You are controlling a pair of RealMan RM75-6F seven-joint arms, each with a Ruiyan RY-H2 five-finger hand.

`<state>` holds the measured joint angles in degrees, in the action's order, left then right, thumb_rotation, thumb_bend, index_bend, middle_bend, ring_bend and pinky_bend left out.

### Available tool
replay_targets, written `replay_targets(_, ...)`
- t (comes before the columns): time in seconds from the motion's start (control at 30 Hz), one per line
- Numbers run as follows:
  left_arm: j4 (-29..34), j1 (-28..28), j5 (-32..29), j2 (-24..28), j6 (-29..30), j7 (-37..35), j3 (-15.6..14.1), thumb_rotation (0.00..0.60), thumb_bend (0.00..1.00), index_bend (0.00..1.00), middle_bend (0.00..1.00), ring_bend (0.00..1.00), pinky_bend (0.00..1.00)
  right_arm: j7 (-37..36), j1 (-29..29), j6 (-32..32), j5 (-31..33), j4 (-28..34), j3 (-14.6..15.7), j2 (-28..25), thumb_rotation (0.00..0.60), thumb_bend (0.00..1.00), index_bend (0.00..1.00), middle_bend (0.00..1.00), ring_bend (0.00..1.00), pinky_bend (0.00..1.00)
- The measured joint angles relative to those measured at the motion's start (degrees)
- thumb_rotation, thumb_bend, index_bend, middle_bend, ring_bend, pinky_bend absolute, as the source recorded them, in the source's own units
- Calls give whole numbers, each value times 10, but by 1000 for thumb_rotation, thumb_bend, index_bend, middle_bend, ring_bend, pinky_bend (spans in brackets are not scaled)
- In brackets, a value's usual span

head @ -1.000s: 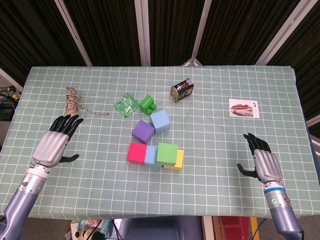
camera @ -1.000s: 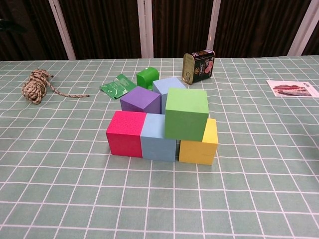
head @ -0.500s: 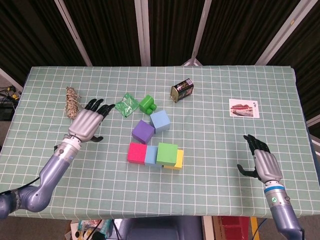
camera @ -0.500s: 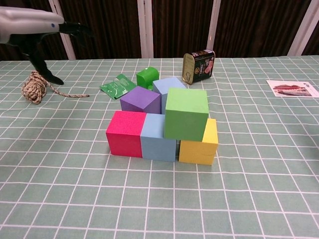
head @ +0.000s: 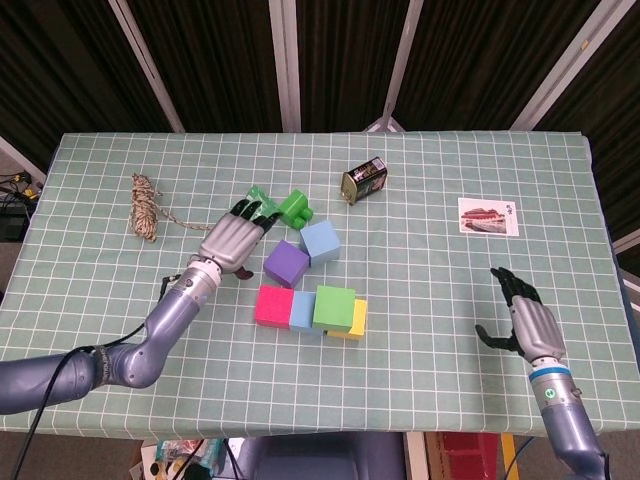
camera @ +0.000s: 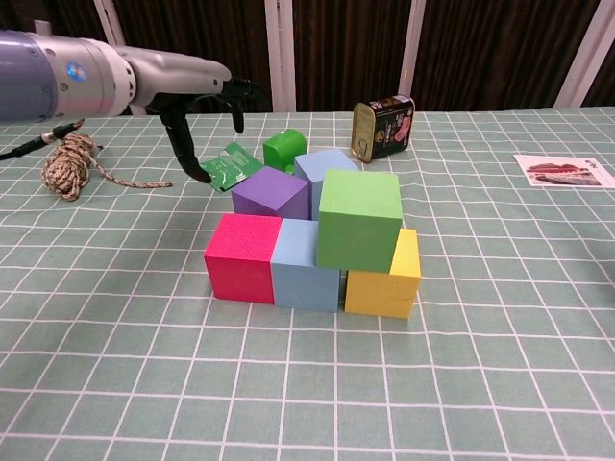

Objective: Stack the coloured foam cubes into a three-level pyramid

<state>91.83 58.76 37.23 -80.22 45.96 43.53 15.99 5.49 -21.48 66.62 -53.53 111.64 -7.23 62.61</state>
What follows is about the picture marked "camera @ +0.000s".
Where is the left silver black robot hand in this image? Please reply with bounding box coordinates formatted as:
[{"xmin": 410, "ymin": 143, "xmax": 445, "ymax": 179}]
[{"xmin": 122, "ymin": 46, "xmax": 264, "ymax": 184}]

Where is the purple foam cube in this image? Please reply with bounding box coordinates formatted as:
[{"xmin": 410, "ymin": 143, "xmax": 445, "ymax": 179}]
[{"xmin": 231, "ymin": 165, "xmax": 311, "ymax": 220}]

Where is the light blue foam cube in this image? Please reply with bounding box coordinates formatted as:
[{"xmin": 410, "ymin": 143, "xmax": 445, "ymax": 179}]
[
  {"xmin": 269, "ymin": 216, "xmax": 346, "ymax": 313},
  {"xmin": 292, "ymin": 147, "xmax": 361, "ymax": 221}
]

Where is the pink foam cube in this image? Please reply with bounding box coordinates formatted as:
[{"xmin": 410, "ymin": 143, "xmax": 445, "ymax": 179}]
[{"xmin": 204, "ymin": 213, "xmax": 284, "ymax": 305}]

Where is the green foam cube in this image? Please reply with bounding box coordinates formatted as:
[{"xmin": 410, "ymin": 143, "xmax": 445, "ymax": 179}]
[{"xmin": 315, "ymin": 168, "xmax": 403, "ymax": 274}]

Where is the yellow foam cube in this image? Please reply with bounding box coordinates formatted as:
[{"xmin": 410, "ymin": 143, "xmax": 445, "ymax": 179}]
[{"xmin": 343, "ymin": 228, "xmax": 422, "ymax": 319}]

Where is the green foil sachet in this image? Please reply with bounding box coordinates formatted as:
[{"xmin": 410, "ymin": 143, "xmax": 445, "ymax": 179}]
[{"xmin": 199, "ymin": 141, "xmax": 264, "ymax": 194}]

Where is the green plastic building brick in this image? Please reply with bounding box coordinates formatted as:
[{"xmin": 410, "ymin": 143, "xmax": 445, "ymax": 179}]
[{"xmin": 261, "ymin": 129, "xmax": 308, "ymax": 176}]

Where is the black luncheon meat tin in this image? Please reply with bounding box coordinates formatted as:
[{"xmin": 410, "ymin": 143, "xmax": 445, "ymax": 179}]
[{"xmin": 351, "ymin": 94, "xmax": 416, "ymax": 165}]

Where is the green checked tablecloth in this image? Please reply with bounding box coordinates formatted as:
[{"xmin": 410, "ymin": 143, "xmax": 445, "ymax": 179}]
[{"xmin": 0, "ymin": 106, "xmax": 615, "ymax": 461}]

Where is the postcard with red building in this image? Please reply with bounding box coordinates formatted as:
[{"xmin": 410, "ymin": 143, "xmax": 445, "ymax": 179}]
[{"xmin": 512, "ymin": 153, "xmax": 615, "ymax": 189}]

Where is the white metal frame post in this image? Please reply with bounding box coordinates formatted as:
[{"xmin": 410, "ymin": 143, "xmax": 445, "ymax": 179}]
[
  {"xmin": 265, "ymin": 0, "xmax": 297, "ymax": 113},
  {"xmin": 396, "ymin": 0, "xmax": 427, "ymax": 105},
  {"xmin": 93, "ymin": 0, "xmax": 147, "ymax": 116},
  {"xmin": 554, "ymin": 0, "xmax": 615, "ymax": 108}
]

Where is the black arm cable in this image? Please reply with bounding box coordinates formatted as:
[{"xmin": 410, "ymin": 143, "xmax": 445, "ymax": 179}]
[{"xmin": 0, "ymin": 118, "xmax": 86, "ymax": 161}]

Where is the braided rope bundle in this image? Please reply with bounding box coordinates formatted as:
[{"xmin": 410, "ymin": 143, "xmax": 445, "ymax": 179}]
[{"xmin": 40, "ymin": 133, "xmax": 173, "ymax": 202}]

